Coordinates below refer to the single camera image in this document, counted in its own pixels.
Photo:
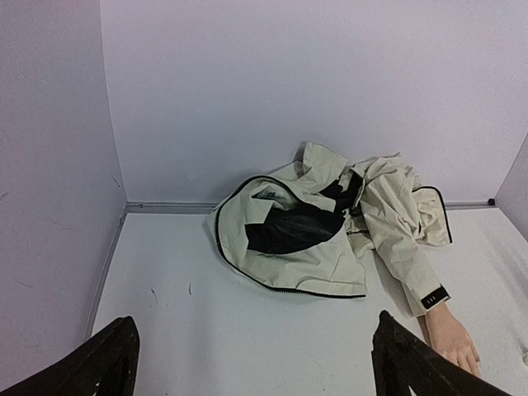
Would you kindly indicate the mannequin hand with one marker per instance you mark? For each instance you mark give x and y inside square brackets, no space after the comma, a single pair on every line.
[445,334]

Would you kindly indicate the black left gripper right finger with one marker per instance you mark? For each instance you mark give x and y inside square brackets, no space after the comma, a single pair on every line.
[405,365]

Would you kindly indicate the beige jacket with black lining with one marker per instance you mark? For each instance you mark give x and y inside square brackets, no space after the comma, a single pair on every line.
[305,227]

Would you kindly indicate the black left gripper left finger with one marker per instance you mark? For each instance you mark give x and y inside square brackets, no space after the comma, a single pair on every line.
[105,364]

